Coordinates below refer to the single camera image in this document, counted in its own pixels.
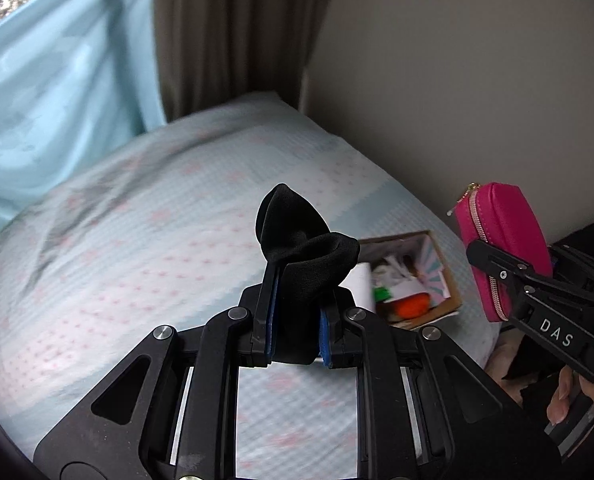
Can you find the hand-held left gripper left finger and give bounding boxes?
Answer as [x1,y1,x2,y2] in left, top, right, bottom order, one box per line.
[36,265,282,480]

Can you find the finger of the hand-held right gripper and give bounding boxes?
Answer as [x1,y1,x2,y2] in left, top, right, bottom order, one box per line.
[466,239,594,307]
[549,244,594,292]

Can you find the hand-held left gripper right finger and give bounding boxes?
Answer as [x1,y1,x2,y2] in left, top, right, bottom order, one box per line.
[319,287,562,480]

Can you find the pink zipper pouch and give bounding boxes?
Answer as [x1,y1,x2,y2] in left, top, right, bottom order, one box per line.
[447,182,554,323]

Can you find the black sock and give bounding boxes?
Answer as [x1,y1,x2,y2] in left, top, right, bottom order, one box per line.
[254,183,362,365]

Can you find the patterned cardboard box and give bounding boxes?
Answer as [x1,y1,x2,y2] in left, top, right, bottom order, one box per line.
[349,230,464,332]

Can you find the white tissue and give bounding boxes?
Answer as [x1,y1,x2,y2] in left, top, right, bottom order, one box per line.
[352,262,375,311]

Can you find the orange pompom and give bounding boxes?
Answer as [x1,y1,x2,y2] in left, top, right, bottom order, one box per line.
[394,294,433,318]

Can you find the white sock with brown toe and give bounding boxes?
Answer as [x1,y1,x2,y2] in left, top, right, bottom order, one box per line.
[384,255,428,301]

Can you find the person's right hand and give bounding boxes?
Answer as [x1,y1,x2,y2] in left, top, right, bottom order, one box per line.
[547,367,585,426]

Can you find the person's black clothing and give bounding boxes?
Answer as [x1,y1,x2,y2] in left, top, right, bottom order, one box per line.
[502,217,594,441]

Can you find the bed with light blue sheet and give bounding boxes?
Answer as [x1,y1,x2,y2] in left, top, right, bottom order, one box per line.
[0,91,500,480]

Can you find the brown curtain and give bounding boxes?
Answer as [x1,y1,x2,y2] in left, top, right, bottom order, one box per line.
[152,0,330,123]

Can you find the light blue hanging cloth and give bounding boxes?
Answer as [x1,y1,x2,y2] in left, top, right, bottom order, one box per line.
[0,0,168,256]

